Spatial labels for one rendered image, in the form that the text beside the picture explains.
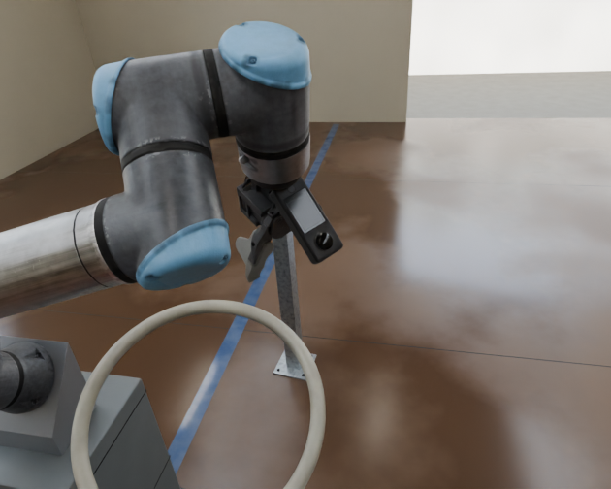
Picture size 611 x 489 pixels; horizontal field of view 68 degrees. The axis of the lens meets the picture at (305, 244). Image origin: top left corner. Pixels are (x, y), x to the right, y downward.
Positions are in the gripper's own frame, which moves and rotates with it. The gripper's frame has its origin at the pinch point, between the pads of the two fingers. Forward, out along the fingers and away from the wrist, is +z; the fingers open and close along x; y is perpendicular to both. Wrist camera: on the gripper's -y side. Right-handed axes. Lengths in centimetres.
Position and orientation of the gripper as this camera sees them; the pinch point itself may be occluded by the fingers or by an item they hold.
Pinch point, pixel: (289, 259)
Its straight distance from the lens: 73.6
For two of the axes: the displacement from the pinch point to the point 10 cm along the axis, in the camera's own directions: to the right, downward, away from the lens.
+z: 0.0, 5.9, 8.1
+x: -7.6, 5.2, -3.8
